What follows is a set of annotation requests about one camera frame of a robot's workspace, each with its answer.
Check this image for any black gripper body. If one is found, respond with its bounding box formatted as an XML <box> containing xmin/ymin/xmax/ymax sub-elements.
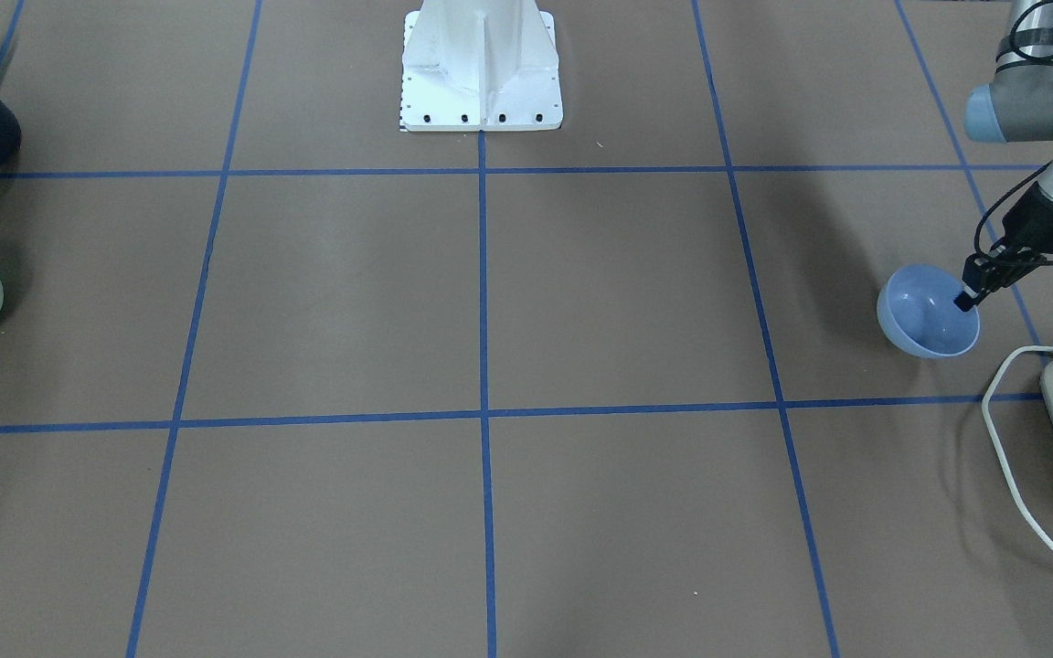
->
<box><xmin>979</xmin><ymin>187</ymin><xmax>1053</xmax><ymax>280</ymax></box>

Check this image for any blue bowl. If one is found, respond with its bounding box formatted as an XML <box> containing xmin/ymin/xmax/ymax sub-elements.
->
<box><xmin>875</xmin><ymin>265</ymin><xmax>981</xmax><ymax>359</ymax></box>

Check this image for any white toaster power cable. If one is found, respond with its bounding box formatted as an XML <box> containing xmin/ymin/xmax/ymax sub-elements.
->
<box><xmin>982</xmin><ymin>345</ymin><xmax>1053</xmax><ymax>584</ymax></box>

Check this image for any white camera stand post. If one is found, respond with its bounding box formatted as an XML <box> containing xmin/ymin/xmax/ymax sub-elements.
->
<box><xmin>399</xmin><ymin>1</ymin><xmax>564</xmax><ymax>133</ymax></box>

